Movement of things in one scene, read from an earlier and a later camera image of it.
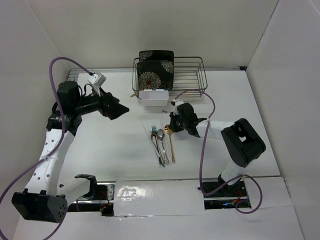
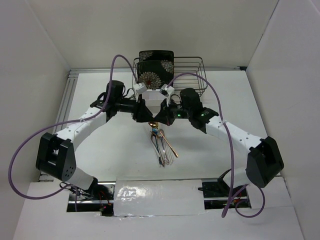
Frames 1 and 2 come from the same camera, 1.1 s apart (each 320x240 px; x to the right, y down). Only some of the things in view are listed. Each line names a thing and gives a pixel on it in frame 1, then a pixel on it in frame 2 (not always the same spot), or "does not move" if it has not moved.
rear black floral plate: [156, 55] does not move
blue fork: [154, 131] does not move
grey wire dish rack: [189, 77] does not move
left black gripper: [110, 107] → [140, 113]
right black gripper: [173, 125] → [164, 116]
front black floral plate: [155, 75] does not move
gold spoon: [168, 130] → [155, 124]
